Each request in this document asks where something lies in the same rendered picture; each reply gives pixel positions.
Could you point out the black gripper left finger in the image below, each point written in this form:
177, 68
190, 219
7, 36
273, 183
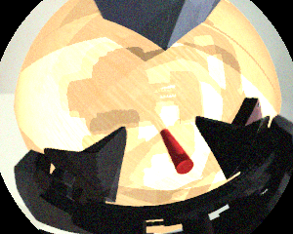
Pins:
99, 164

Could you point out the red peg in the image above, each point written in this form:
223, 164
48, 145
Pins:
181, 160

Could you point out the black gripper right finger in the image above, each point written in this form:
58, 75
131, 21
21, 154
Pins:
229, 143

